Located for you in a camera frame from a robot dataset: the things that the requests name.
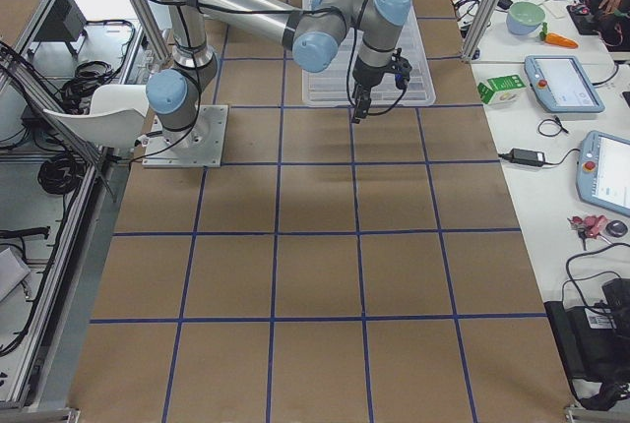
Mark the aluminium frame post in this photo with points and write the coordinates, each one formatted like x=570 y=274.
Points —
x=477 y=28

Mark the teach pendant tablet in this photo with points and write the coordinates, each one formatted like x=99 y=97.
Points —
x=603 y=172
x=561 y=85

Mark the clear plastic box lid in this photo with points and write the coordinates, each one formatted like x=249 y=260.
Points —
x=328 y=88

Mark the toy carrot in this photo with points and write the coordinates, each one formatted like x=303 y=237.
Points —
x=556 y=39

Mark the white chair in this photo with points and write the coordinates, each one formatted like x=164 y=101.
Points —
x=116 y=118

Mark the black power adapter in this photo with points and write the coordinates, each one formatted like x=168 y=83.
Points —
x=527 y=157

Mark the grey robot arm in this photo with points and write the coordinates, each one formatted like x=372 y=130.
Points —
x=313 y=36

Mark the keys with red fob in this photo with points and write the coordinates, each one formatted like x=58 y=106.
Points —
x=590 y=226

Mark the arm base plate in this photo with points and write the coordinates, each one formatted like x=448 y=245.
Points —
x=201 y=148

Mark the black device with cables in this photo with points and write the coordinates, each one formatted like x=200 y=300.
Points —
x=593 y=343

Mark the green blue bowl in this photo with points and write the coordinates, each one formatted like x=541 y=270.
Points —
x=524 y=17

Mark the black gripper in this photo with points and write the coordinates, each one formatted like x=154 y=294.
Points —
x=367 y=76

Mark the green white carton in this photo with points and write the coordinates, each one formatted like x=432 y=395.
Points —
x=498 y=90

